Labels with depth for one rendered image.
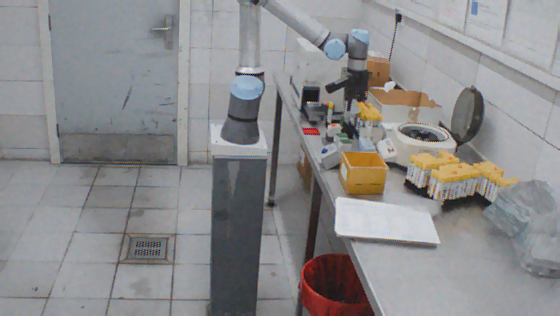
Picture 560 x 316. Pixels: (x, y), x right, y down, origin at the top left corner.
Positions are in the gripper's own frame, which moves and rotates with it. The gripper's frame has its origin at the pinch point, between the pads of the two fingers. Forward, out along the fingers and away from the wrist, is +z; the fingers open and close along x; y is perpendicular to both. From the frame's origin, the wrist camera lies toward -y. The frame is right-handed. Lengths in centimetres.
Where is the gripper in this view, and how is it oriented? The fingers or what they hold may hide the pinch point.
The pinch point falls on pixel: (344, 116)
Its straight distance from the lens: 214.2
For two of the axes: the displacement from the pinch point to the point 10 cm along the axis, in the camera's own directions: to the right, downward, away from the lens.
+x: -0.8, -4.1, 9.1
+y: 9.9, 0.3, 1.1
